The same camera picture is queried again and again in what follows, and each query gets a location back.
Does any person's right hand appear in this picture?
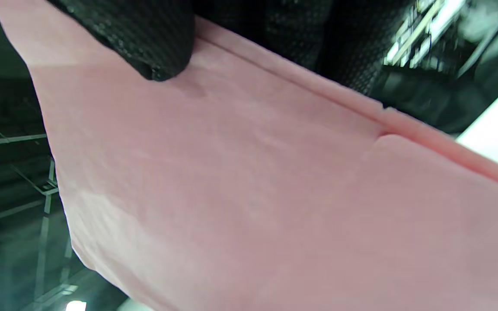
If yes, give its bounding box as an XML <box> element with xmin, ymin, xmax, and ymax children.
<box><xmin>46</xmin><ymin>0</ymin><xmax>418</xmax><ymax>96</ymax></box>

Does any light pink paper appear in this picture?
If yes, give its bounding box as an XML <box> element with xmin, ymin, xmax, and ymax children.
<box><xmin>0</xmin><ymin>0</ymin><xmax>498</xmax><ymax>311</ymax></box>

